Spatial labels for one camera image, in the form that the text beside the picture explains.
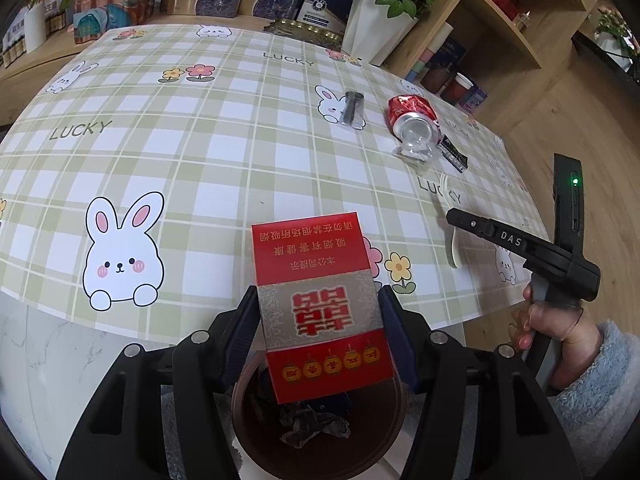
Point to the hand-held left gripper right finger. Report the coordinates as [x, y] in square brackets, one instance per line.
[397, 340]

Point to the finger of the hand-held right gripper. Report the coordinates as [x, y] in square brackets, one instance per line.
[467, 222]

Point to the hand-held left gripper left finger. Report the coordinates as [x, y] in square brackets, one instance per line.
[245, 330]

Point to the red cigarette box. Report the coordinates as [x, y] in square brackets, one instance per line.
[320, 310]

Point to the brown round bin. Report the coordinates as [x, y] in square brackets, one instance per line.
[360, 440]

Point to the grey paper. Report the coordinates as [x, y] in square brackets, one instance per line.
[310, 427]

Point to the person's right forearm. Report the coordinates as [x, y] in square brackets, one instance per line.
[605, 400]

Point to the person's right hand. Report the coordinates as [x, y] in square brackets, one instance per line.
[580, 345]

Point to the white plastic fork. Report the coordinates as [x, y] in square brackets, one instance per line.
[456, 250]

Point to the black wrapper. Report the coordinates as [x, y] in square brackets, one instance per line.
[452, 152]

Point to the crumpled clear plastic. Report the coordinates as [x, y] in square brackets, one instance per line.
[415, 150]

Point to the small blue purple box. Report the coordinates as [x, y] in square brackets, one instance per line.
[474, 97]

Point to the crushed red drink can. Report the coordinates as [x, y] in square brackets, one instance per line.
[412, 110]

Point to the red cup with white rim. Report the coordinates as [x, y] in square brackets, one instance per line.
[457, 90]

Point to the stack of pastel cups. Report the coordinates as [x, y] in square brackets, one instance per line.
[415, 67]

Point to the silver metal clip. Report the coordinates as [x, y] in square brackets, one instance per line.
[350, 107]

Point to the wooden shelf unit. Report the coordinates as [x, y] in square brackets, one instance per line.
[500, 45]

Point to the checked bunny print tablecloth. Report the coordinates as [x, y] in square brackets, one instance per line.
[200, 135]

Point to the white marble table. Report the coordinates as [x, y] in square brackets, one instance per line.
[40, 360]

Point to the black furniture edge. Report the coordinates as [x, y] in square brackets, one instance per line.
[600, 62]

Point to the potted red rose plant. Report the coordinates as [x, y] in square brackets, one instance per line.
[375, 30]

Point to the white pot with pink flowers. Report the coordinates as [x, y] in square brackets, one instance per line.
[615, 45]

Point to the gold tin tray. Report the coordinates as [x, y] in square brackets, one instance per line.
[300, 30]

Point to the teal orange printed box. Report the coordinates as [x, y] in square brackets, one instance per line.
[100, 20]

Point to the white ribbed vase with sunflowers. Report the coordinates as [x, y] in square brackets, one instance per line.
[35, 30]

